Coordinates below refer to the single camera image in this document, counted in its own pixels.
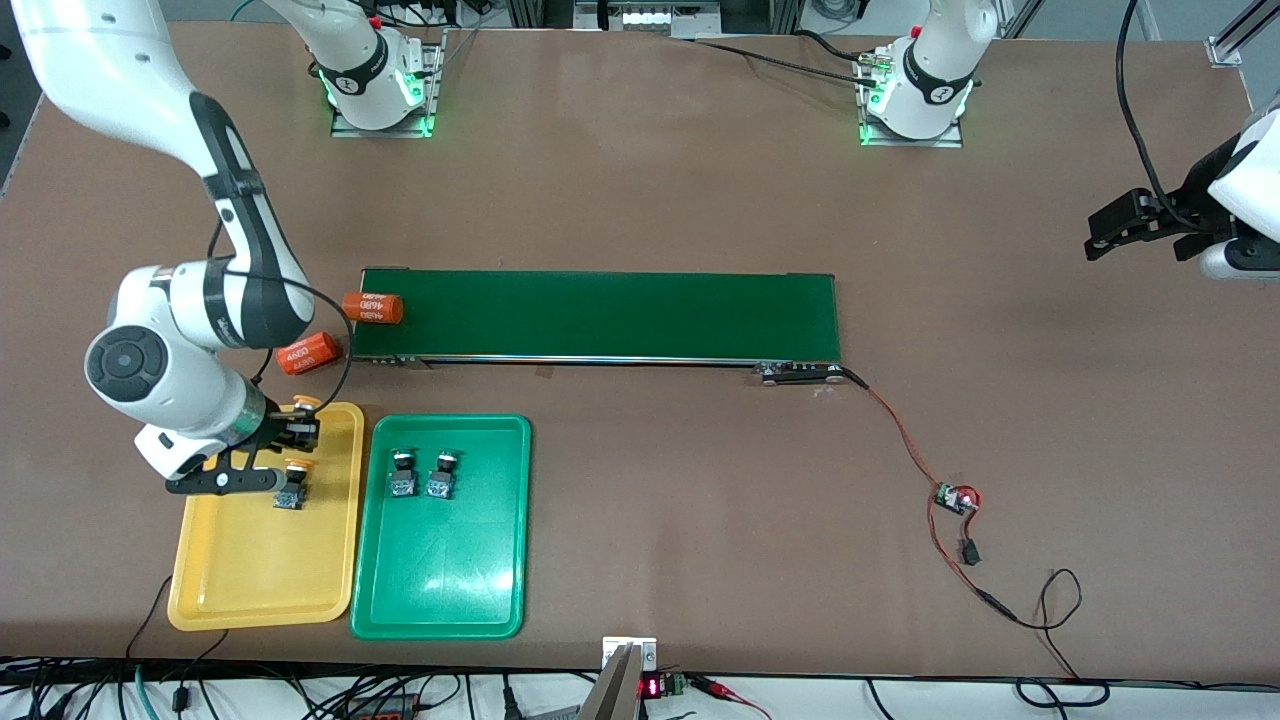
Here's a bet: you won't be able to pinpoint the red clip leads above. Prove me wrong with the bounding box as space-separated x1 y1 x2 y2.
690 675 773 720

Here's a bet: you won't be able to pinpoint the thin black cable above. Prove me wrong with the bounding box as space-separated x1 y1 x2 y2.
125 575 233 661

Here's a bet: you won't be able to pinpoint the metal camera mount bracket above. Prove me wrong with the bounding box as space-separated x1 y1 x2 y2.
600 636 659 720

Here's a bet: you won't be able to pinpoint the black cable to arm base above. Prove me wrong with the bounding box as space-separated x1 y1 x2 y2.
690 30 881 86

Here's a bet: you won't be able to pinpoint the black plug with red lead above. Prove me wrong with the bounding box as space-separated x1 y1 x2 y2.
960 490 986 566

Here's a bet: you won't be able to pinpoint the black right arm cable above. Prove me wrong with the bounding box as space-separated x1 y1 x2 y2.
205 215 354 421

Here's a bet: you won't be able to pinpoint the green conveyor belt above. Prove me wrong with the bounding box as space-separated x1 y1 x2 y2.
347 267 849 386

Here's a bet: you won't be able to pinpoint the yellow plastic tray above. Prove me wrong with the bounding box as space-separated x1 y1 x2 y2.
167 402 366 633

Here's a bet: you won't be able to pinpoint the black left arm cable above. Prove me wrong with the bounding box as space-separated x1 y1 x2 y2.
1116 0 1206 233

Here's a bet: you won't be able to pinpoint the green plastic tray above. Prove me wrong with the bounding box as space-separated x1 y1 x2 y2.
350 414 533 641

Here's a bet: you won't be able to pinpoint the metal equipment rack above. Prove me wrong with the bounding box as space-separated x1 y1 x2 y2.
505 0 806 39

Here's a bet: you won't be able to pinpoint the aluminium frame corner post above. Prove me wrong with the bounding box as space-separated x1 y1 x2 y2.
1205 0 1280 69

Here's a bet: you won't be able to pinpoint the orange 4680 cylinder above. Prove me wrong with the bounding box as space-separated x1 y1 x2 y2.
341 291 406 326
275 332 345 378

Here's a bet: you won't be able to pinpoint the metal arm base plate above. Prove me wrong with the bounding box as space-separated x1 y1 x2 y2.
857 50 966 149
330 28 446 139

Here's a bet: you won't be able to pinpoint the red black wire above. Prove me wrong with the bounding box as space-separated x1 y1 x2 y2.
926 495 1021 623
840 368 946 491

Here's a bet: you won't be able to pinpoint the black power cable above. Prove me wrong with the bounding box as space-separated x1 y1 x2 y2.
1015 568 1113 709

